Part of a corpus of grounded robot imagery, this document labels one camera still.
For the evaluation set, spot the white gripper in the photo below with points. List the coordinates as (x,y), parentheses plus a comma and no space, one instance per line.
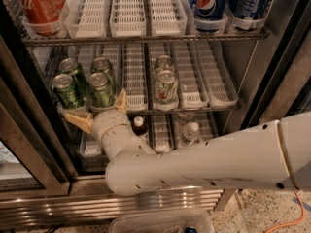
(106,120)

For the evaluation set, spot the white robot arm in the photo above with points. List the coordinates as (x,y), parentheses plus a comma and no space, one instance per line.
(272,156)

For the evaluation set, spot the green can front left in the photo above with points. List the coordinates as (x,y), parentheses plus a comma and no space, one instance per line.
(65,89)

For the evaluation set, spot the green can back left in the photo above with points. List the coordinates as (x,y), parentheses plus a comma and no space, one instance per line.
(73,68)

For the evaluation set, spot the white green can front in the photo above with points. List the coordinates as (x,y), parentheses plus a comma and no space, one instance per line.
(166,87)

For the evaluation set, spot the white green can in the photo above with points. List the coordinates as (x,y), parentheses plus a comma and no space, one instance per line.
(163,62)
(166,87)

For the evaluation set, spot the white green can back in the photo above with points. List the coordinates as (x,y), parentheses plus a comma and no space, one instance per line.
(163,62)

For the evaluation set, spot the stainless steel fridge cabinet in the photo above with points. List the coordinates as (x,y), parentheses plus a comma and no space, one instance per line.
(53,173)

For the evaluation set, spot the red cola can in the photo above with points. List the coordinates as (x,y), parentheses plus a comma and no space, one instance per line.
(43,15)

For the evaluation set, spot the blue pepsi can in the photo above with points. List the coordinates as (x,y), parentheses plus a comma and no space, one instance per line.
(208,9)

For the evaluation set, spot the brown bottle white cap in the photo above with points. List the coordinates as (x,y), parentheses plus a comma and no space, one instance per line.
(139,126)

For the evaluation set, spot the white tray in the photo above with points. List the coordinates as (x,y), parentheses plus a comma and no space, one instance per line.
(192,94)
(88,18)
(217,79)
(134,77)
(168,17)
(127,18)

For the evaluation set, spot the clear water bottle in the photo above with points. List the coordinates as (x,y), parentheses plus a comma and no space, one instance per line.
(190,133)

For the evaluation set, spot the clear plastic bin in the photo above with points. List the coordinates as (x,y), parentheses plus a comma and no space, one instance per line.
(173,221)

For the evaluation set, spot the middle wire shelf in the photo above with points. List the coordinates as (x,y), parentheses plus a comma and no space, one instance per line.
(181,110)

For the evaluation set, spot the wire shelf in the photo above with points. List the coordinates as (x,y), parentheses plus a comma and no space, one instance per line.
(181,110)
(44,42)

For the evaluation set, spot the top wire shelf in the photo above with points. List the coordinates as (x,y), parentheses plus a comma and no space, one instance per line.
(44,42)

